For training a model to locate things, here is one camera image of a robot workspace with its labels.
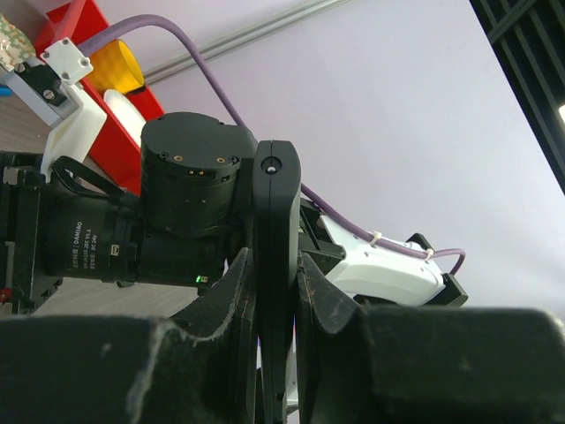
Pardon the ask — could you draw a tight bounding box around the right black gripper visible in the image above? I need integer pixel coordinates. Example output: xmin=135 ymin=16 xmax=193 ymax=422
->
xmin=1 ymin=151 xmax=62 ymax=314

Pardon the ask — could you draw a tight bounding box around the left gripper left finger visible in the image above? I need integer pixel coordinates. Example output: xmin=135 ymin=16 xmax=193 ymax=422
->
xmin=1 ymin=249 xmax=257 ymax=423

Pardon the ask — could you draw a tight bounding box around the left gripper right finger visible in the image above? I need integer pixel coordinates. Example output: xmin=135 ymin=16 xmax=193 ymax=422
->
xmin=296 ymin=256 xmax=564 ymax=423

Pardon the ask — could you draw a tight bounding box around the black remote control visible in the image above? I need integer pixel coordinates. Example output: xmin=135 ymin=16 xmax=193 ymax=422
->
xmin=252 ymin=140 xmax=301 ymax=423

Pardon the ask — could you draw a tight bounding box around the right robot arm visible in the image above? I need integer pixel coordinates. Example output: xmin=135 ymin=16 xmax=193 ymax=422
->
xmin=1 ymin=112 xmax=468 ymax=314

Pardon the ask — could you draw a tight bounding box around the blue battery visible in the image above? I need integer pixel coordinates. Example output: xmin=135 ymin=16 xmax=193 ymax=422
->
xmin=0 ymin=86 xmax=12 ymax=97

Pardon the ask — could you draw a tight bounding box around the red plastic bin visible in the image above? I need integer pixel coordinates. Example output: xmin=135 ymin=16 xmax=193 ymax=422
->
xmin=34 ymin=0 xmax=141 ymax=194

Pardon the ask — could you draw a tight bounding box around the white paper plate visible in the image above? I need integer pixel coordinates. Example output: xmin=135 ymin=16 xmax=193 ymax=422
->
xmin=103 ymin=89 xmax=146 ymax=139

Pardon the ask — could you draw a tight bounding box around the small floral dish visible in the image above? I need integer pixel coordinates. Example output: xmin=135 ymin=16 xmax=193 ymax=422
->
xmin=0 ymin=14 xmax=36 ymax=72

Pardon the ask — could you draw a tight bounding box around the yellow mug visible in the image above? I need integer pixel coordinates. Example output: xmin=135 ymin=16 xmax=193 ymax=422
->
xmin=87 ymin=40 xmax=145 ymax=94

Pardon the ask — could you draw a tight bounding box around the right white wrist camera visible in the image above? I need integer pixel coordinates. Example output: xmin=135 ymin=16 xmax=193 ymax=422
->
xmin=1 ymin=37 xmax=107 ymax=178

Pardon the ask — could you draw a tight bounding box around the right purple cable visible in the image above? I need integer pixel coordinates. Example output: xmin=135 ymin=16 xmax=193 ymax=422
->
xmin=81 ymin=13 xmax=468 ymax=275

